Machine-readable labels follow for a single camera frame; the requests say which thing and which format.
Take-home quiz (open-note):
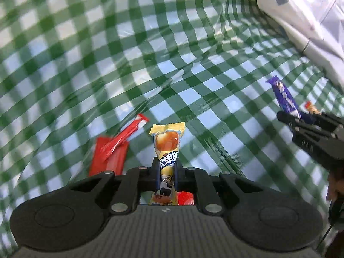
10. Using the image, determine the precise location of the red snack packet orange print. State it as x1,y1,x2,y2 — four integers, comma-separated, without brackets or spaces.
178,191,196,206

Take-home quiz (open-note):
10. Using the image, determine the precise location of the person's right hand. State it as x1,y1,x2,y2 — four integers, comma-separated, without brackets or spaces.
326,170,344,202

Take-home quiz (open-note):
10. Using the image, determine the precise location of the long red stick packet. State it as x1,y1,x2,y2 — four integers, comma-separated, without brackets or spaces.
98,114,149,164

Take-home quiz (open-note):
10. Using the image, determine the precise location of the black cable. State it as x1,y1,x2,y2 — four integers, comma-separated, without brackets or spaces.
318,222,335,249

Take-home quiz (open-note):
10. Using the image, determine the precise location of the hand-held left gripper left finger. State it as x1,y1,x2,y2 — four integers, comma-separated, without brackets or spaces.
68,157,162,215

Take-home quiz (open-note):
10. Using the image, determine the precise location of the yellow snack packet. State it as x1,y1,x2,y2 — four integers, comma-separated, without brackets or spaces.
150,122,186,206

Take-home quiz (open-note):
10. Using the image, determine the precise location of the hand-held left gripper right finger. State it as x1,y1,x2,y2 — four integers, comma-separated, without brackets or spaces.
174,163,258,215

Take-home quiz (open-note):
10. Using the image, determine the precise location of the purple snack bar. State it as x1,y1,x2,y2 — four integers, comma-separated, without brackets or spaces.
266,75,316,125

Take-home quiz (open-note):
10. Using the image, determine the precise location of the green checked cloth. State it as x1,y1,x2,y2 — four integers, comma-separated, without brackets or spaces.
0,0,344,258

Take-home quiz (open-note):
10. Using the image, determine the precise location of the clear red-edged snack packet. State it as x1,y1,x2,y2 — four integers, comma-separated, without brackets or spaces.
304,101,322,115

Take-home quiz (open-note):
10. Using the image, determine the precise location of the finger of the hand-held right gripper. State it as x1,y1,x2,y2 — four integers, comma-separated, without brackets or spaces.
313,112,344,131
277,110,338,140

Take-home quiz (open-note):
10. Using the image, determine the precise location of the white plastic bag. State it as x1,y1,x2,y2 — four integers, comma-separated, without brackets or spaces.
247,0,344,86

